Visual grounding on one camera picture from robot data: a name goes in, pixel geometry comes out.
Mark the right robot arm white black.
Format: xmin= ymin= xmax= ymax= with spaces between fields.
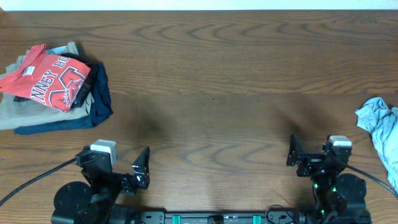
xmin=286 ymin=134 xmax=371 ymax=223

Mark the black loop cable at base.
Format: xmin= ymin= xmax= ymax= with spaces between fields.
xmin=264 ymin=204 xmax=299 ymax=224

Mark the beige folded garment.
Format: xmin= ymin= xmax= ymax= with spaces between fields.
xmin=1 ymin=42 xmax=94 ymax=130

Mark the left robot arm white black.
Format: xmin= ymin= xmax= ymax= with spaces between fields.
xmin=51 ymin=146 xmax=150 ymax=223

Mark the light blue-grey garment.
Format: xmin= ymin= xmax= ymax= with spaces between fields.
xmin=355 ymin=97 xmax=397 ymax=192

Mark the navy blue folded garment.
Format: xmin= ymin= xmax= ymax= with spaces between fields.
xmin=14 ymin=62 xmax=113 ymax=135

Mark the orange-red t-shirt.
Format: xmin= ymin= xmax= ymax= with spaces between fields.
xmin=0 ymin=44 xmax=91 ymax=113

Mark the black patterned folded garment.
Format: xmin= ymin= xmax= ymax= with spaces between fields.
xmin=12 ymin=52 xmax=100 ymax=109

